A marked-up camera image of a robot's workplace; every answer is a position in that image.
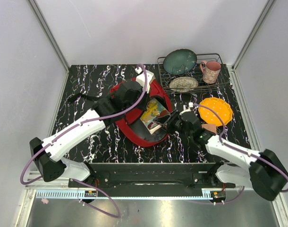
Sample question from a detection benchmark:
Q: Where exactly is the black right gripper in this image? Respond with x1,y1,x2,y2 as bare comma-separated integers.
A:
153,109,192,139

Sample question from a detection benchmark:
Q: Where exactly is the red student backpack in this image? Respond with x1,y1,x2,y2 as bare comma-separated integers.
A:
68,77,172,148

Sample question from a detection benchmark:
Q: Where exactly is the brown paperback book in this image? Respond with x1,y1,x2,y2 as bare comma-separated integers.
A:
140,98,169,134

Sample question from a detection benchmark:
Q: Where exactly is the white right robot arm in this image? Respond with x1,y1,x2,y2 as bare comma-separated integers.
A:
154,111,288,201

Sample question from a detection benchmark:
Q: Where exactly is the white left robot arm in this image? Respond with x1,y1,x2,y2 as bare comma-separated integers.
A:
29,78,151,187

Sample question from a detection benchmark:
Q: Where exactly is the speckled cream plate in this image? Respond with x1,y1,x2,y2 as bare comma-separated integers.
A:
169,77,199,93

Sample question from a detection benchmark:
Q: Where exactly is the teal glazed plate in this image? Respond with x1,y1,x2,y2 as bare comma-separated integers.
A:
163,49,197,75

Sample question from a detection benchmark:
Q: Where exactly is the yellow polka dot plate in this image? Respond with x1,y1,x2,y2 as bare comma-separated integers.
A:
198,97,233,127

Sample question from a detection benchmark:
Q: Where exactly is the pink patterned mug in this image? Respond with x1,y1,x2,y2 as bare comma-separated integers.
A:
200,61,221,84

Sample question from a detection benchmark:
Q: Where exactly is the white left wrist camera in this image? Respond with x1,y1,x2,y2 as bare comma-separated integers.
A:
135,68,155,93

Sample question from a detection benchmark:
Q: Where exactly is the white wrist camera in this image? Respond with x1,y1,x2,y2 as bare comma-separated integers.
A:
180,102,194,114
135,68,155,93

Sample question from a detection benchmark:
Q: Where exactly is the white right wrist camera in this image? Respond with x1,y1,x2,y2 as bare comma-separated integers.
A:
180,102,194,114

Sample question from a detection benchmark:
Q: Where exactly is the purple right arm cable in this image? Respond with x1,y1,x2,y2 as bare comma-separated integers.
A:
191,103,288,205

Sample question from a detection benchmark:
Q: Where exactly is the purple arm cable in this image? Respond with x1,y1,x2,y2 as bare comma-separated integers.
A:
20,63,149,218
191,103,288,205

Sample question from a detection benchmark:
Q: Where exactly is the grey wire dish rack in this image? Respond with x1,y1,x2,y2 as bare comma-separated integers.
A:
157,53,230,94

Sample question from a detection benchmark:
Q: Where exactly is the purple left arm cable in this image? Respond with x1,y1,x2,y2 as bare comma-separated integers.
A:
20,63,149,218

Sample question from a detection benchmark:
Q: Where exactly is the aluminium frame rail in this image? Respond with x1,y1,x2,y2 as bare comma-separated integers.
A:
27,0,70,69

